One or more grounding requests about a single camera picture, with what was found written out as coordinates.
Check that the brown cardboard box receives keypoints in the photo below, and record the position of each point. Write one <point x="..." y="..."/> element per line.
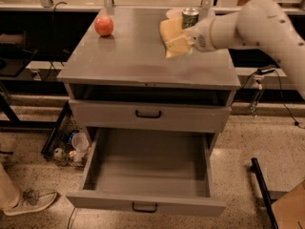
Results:
<point x="289" y="210"/>

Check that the wire basket with trash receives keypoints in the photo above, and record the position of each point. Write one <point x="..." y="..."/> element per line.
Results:
<point x="58" y="147"/>

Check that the beige trouser leg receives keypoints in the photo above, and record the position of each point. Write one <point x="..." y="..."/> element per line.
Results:
<point x="10" y="193"/>

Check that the black drawer handle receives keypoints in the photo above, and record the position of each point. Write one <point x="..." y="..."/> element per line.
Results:
<point x="147" y="115"/>
<point x="144" y="208"/>

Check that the black middle drawer handle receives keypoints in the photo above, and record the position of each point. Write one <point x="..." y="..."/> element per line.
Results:
<point x="144" y="208"/>

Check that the black metal chair leg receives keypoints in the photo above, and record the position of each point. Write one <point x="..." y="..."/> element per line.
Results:
<point x="264" y="191"/>

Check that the closed grey top drawer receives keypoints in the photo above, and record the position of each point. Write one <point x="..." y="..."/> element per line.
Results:
<point x="181" y="118"/>

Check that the green soda can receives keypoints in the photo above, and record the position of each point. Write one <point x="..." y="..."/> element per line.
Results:
<point x="189" y="17"/>

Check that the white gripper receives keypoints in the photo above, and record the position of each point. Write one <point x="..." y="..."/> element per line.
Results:
<point x="199" y="35"/>

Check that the black top drawer handle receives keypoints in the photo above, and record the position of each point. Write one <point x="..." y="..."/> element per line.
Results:
<point x="147" y="115"/>

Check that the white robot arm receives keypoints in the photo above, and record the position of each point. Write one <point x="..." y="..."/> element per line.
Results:
<point x="259" y="24"/>

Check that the yellow sponge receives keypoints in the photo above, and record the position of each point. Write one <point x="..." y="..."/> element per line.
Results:
<point x="174" y="53"/>

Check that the grey drawer cabinet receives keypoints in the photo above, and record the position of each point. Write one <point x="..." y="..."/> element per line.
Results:
<point x="130" y="66"/>

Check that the red apple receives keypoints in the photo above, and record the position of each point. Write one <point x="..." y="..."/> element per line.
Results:
<point x="103" y="25"/>

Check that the open grey middle drawer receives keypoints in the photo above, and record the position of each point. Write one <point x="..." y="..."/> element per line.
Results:
<point x="169" y="168"/>

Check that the grey sneaker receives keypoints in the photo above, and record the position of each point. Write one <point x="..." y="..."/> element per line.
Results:
<point x="32" y="201"/>

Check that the white bowl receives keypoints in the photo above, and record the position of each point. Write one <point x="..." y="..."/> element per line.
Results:
<point x="173" y="13"/>

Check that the clear plastic cup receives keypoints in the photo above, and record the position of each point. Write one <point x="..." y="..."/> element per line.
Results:
<point x="80" y="142"/>

